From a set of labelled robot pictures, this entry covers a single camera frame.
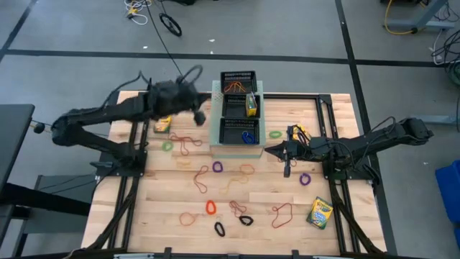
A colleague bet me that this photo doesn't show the yellow cable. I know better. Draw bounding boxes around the yellow cable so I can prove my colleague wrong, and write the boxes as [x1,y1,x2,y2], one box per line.
[383,0,420,36]

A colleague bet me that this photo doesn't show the tangled black cable bundle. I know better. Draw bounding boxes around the tangled black cable bundle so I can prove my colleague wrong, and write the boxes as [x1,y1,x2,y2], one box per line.
[429,0,460,87]

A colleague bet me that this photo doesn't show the yellow green crayon box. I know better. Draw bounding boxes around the yellow green crayon box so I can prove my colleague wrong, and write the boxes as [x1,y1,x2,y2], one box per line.
[245,91,259,118]
[305,196,334,230]
[153,115,173,135]
[291,124,313,142]

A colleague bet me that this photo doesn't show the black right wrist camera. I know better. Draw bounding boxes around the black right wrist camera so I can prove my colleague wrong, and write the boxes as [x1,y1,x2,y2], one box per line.
[293,139,312,156]

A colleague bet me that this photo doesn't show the white coiled cable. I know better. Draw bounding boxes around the white coiled cable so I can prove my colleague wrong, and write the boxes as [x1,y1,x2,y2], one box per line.
[124,0,154,26]

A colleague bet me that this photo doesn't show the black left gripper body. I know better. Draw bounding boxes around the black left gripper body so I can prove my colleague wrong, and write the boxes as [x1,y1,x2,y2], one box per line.
[149,81,208,126]

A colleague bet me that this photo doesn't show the blue plastic bin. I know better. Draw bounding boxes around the blue plastic bin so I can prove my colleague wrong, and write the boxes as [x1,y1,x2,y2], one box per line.
[434,160,460,224]

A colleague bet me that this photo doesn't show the grey metal bar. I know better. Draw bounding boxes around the grey metal bar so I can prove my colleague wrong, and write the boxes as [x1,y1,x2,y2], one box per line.
[422,114,460,125]

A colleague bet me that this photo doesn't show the black plastic mesh basket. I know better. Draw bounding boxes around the black plastic mesh basket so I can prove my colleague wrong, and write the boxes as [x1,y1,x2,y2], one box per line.
[219,71,258,94]
[219,93,259,119]
[218,117,261,145]

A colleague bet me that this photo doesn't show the yellow cord with black knob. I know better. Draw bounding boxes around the yellow cord with black knob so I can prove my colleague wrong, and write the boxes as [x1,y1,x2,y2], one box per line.
[30,121,55,135]

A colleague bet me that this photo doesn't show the black round hoop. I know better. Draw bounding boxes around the black round hoop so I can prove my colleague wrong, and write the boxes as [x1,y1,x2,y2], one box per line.
[159,12,183,37]

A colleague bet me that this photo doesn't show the blue spiral coil keychain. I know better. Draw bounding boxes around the blue spiral coil keychain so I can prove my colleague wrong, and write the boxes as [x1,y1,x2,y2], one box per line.
[241,130,257,145]

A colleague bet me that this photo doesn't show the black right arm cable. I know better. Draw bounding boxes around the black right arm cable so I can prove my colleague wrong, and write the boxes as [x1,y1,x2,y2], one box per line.
[293,115,396,166]

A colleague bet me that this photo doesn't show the black side table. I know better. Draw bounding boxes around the black side table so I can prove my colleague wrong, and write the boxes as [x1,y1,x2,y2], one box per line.
[0,103,93,253]

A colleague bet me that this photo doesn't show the grey metal stand base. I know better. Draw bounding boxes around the grey metal stand base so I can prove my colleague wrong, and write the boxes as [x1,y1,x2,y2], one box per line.
[386,0,456,30]

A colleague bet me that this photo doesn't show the black aluminium table frame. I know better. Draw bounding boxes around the black aluminium table frame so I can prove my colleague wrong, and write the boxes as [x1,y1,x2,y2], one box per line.
[80,77,399,259]

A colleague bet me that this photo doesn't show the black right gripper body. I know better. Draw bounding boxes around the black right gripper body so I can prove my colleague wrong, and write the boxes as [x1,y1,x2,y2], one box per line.
[282,124,321,178]

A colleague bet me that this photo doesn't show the long thin black cable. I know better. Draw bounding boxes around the long thin black cable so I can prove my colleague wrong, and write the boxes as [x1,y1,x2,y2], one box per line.
[143,0,195,93]

